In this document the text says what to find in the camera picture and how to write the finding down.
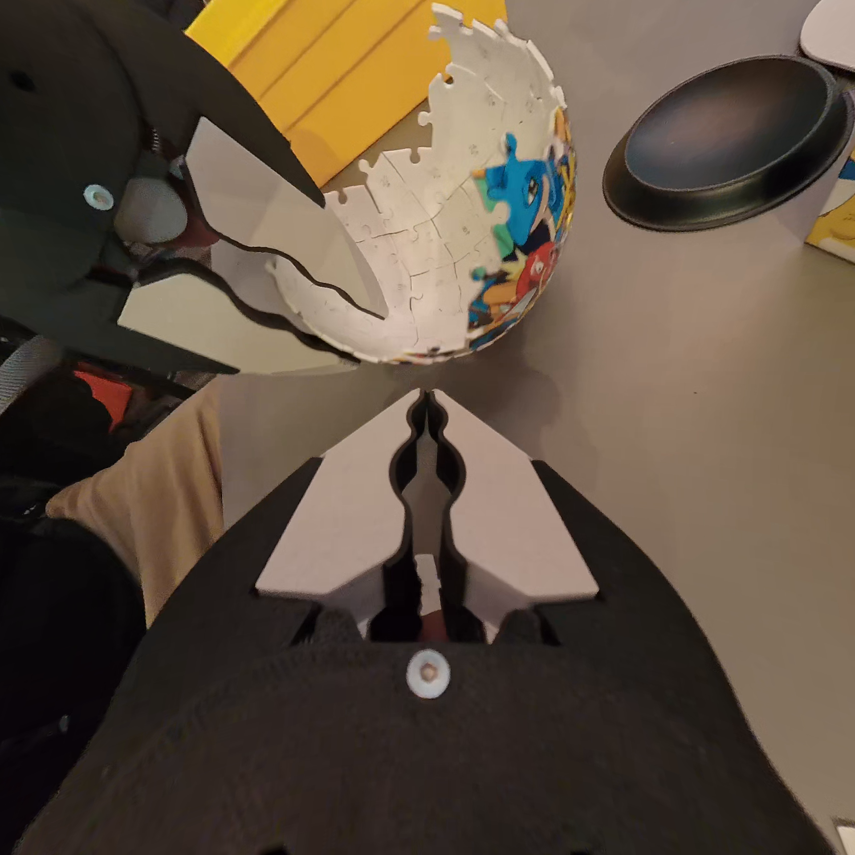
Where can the black round puzzle stand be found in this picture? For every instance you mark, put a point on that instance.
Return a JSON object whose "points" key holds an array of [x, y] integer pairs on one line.
{"points": [[728, 140]]}

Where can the white puzzle piece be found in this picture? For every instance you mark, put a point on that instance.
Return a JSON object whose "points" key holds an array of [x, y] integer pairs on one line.
{"points": [[427, 581]]}

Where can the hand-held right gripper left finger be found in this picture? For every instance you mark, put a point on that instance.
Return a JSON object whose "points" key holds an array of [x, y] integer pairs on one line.
{"points": [[334, 534]]}

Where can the yellow plastic bin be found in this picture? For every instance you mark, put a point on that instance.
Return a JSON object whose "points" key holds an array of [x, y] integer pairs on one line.
{"points": [[334, 67]]}

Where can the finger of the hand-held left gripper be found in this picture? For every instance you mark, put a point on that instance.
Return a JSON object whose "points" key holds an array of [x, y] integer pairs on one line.
{"points": [[194, 320], [254, 194]]}

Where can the partly built puzzle ball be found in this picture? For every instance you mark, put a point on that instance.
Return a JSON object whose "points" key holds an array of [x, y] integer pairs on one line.
{"points": [[434, 234]]}

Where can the red floor tape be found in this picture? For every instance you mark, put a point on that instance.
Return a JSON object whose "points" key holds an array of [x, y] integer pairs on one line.
{"points": [[107, 397]]}

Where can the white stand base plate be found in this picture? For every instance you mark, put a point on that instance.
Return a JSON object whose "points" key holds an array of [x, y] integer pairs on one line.
{"points": [[831, 33]]}

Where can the person's beige trousers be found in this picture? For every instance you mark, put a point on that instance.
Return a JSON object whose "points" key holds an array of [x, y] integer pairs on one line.
{"points": [[160, 507]]}

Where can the blue puzzle box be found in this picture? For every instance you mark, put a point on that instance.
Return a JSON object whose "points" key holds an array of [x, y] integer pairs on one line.
{"points": [[838, 227]]}

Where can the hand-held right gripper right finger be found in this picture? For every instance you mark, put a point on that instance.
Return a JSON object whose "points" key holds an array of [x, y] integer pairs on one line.
{"points": [[521, 534]]}

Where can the white instruction sheet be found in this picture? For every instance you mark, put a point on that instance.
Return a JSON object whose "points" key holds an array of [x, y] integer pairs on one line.
{"points": [[847, 841]]}

